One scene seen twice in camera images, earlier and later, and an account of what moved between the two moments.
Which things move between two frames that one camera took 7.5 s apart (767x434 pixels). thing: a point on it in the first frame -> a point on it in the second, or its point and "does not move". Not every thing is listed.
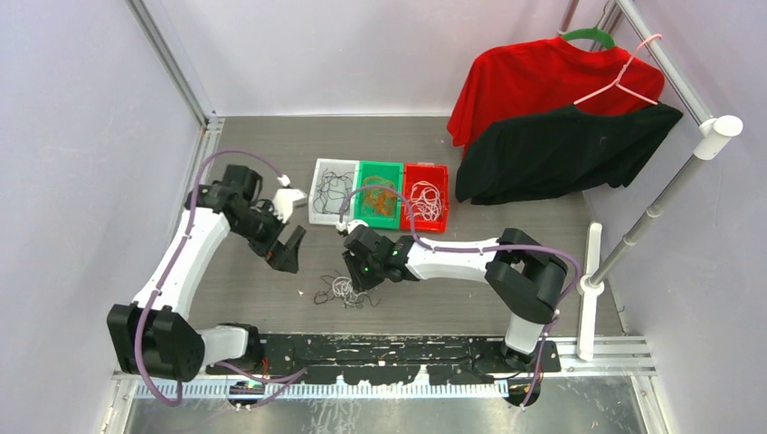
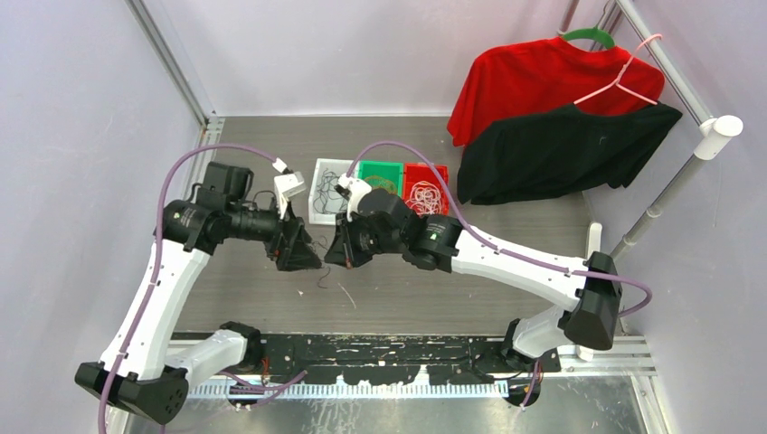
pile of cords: [355, 300] -> [326, 267]
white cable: [425, 201] does not move
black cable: [332, 193] does not move
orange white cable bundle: [425, 201] does not move
